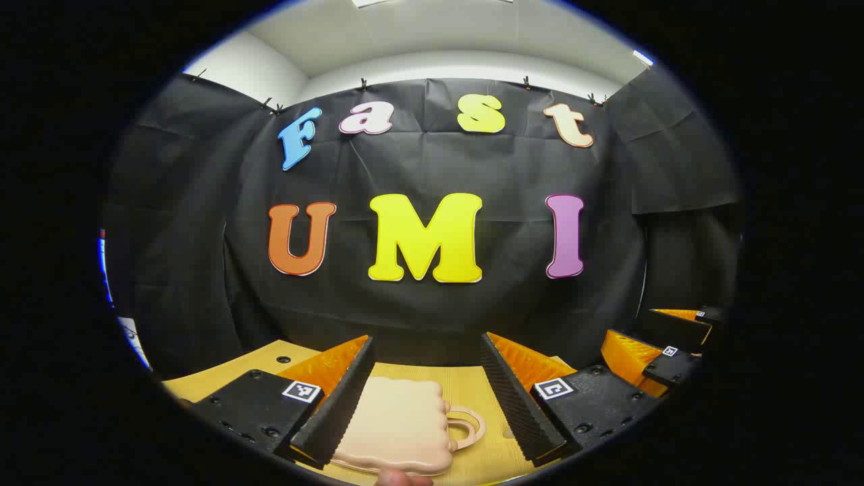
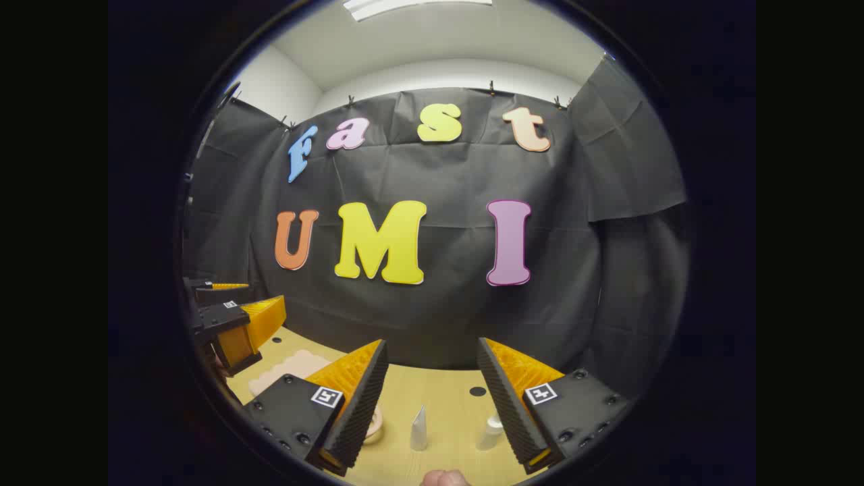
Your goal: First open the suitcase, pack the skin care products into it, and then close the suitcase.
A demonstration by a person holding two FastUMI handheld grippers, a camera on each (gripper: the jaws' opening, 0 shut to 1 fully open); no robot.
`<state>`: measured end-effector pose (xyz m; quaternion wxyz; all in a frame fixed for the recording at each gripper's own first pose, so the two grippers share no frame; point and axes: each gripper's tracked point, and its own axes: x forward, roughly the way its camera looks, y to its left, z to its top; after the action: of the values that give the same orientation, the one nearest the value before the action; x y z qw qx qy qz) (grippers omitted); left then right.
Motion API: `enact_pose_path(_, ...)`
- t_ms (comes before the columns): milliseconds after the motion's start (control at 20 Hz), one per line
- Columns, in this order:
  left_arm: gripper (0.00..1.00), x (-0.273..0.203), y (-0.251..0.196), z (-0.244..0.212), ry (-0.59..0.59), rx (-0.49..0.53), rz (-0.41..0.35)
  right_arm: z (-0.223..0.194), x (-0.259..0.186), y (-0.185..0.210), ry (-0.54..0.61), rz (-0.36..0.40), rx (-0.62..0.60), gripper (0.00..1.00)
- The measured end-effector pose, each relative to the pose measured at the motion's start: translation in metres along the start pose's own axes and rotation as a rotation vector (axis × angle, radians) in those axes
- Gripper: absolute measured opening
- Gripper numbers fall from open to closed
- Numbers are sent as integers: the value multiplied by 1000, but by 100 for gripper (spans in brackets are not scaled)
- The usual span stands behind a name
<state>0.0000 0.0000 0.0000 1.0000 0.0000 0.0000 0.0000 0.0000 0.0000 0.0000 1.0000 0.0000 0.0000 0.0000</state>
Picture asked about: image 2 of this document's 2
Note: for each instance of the small white bottle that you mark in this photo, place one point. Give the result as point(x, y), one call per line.
point(491, 432)

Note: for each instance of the ceiling light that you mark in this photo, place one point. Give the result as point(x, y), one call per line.
point(378, 7)

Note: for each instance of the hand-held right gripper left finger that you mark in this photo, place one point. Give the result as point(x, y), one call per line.
point(361, 412)

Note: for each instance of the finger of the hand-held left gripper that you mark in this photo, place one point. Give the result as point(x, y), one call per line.
point(223, 316)
point(202, 284)

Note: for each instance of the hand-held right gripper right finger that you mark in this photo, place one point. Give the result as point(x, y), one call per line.
point(509, 412)

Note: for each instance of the white skin care tube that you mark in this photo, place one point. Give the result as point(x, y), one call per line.
point(418, 428)

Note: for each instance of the black backdrop cloth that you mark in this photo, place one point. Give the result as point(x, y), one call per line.
point(439, 317)

